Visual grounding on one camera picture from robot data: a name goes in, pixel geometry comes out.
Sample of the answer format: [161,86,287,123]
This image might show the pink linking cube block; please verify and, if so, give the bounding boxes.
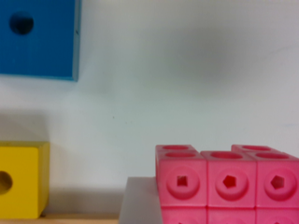
[155,145,299,224]

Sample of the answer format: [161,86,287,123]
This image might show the blue block with hole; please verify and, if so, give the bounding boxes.
[0,0,81,81]

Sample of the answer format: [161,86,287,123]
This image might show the yellow block with hole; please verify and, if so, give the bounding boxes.
[0,141,50,219]

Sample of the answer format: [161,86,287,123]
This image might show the wooden peg board base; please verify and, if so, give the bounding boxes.
[0,214,119,224]

